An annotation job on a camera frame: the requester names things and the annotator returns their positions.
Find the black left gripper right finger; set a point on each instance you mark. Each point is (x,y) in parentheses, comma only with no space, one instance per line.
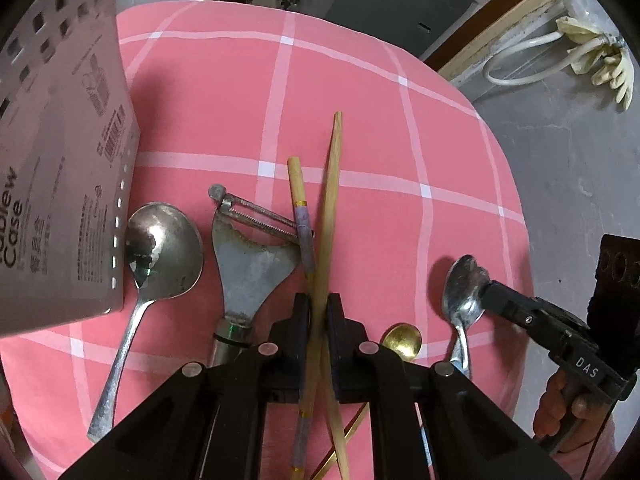
(427,422)

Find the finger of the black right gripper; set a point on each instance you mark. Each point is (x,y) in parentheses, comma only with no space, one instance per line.
(509,304)

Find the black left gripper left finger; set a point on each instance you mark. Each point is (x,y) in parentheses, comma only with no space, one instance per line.
(206,423)

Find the small steel spoon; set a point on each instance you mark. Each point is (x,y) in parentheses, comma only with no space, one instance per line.
(461,306)

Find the small gold spoon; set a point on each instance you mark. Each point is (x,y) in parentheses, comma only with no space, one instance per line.
(405,340)

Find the large steel spoon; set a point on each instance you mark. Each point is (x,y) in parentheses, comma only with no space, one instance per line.
(165,254)

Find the metal vegetable peeler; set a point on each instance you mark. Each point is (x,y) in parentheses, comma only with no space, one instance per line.
(255,250)

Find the purple handled bamboo chopstick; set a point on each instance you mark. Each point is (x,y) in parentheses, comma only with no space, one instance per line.
(306,247)

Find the plain bamboo chopstick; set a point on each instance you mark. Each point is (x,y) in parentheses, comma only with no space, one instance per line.
(318,359)

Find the translucent plastic utensil case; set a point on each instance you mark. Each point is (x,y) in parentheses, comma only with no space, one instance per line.
(69,137)

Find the person right hand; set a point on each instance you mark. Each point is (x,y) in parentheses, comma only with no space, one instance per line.
(553,407)

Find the cream rubber gloves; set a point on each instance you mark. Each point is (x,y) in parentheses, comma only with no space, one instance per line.
(603,55)

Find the pink checked tablecloth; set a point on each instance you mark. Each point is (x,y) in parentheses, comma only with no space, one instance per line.
(226,93)

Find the black camera box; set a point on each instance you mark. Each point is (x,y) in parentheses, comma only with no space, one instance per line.
(613,310)

